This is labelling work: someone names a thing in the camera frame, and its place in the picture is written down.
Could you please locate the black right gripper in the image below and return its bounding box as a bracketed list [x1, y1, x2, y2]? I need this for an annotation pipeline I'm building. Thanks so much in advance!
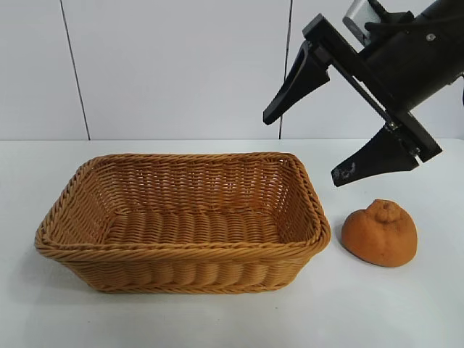
[263, 13, 464, 189]

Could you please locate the wrinkled orange fruit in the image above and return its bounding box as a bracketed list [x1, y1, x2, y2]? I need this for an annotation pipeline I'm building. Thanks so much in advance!
[341, 198, 418, 268]

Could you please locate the woven wicker basket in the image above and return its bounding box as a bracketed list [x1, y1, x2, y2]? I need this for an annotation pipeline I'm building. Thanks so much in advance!
[35, 152, 332, 294]

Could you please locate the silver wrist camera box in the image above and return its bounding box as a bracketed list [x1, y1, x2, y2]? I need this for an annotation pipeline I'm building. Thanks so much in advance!
[342, 0, 381, 46]

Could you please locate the black camera cable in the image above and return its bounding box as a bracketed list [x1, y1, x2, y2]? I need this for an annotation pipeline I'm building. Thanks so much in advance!
[364, 9, 415, 37]

